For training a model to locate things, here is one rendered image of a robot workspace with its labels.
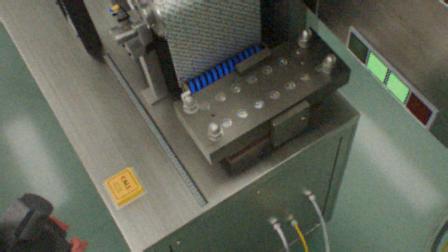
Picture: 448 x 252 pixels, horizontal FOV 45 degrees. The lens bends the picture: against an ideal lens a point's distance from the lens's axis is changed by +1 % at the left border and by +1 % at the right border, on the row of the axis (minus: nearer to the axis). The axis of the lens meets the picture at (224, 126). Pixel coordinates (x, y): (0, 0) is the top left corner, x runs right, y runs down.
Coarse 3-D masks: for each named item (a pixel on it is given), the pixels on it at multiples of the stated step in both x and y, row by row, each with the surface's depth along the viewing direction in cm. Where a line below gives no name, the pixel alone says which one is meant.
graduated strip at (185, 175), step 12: (108, 60) 152; (120, 72) 150; (120, 84) 148; (132, 96) 145; (144, 108) 143; (144, 120) 142; (156, 132) 139; (168, 144) 137; (168, 156) 136; (180, 168) 134; (192, 180) 132; (192, 192) 131; (204, 204) 129
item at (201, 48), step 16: (256, 0) 122; (224, 16) 120; (240, 16) 123; (256, 16) 126; (192, 32) 118; (208, 32) 121; (224, 32) 124; (240, 32) 128; (256, 32) 131; (176, 48) 119; (192, 48) 122; (208, 48) 125; (224, 48) 129; (240, 48) 133; (176, 64) 123; (192, 64) 127; (208, 64) 130; (192, 80) 132
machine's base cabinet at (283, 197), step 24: (336, 144) 146; (288, 168) 138; (312, 168) 150; (336, 168) 161; (264, 192) 142; (288, 192) 154; (312, 192) 167; (336, 192) 181; (216, 216) 136; (240, 216) 146; (264, 216) 158; (288, 216) 172; (312, 216) 189; (168, 240) 129; (192, 240) 139; (216, 240) 150; (240, 240) 163; (264, 240) 178; (288, 240) 195
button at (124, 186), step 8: (128, 168) 132; (120, 176) 131; (128, 176) 131; (112, 184) 131; (120, 184) 130; (128, 184) 130; (136, 184) 130; (112, 192) 130; (120, 192) 129; (128, 192) 129; (136, 192) 129; (120, 200) 128; (128, 200) 130
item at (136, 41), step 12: (132, 12) 120; (132, 36) 120; (144, 36) 121; (132, 48) 123; (144, 48) 124; (144, 60) 129; (156, 60) 131; (144, 72) 137; (156, 72) 135; (156, 84) 139; (156, 96) 143; (168, 96) 144
